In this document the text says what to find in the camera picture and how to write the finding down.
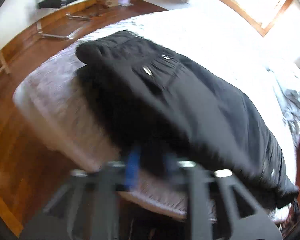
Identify wooden framed window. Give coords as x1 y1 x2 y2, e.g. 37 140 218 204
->
199 0 297 38

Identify purple plastic bag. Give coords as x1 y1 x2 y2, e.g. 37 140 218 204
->
118 0 132 7

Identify grey folded duvet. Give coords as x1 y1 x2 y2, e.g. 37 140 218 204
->
267 69 300 147

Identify black pants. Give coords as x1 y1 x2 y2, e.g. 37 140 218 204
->
75 30 299 209

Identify white bed sheet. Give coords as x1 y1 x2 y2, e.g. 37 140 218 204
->
107 7 300 185

